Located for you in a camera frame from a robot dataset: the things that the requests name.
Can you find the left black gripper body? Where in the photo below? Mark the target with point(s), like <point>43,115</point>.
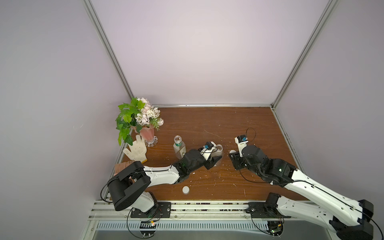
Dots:
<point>199,163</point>

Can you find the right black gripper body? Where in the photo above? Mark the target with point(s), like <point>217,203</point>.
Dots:
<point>235,159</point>

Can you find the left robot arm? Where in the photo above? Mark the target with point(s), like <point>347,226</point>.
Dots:
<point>128,187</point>

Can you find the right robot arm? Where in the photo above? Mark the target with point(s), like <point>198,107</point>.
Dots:
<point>347,218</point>

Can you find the labelled clear plastic bottle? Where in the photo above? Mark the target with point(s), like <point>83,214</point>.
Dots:
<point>179,147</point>

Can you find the pink glass vase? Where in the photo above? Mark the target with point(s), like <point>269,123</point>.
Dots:
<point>148,134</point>

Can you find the white knitted work glove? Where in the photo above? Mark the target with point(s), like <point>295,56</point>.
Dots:
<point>137,151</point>

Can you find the pink brush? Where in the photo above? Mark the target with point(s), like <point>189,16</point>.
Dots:
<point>121,166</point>

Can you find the artificial flower bouquet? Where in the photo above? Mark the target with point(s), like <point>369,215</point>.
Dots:
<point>134,116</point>

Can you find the right electronics board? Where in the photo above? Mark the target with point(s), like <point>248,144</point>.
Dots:
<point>275,229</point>

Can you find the electronics board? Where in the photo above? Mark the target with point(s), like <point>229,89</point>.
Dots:
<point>275,229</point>
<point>147,229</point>

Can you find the left electronics board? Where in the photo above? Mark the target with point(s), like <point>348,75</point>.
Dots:
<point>147,229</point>

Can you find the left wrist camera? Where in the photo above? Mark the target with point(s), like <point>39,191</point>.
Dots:
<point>208,147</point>

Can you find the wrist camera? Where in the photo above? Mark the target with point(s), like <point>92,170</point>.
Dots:
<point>241,142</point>
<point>208,147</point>

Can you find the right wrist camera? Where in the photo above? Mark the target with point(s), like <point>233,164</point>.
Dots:
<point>241,142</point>

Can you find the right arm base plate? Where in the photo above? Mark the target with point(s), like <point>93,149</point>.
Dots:
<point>261,211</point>

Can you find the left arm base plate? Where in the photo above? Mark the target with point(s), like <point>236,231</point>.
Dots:
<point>159,209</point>

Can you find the aluminium front rail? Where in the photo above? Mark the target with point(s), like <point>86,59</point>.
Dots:
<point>183,210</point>

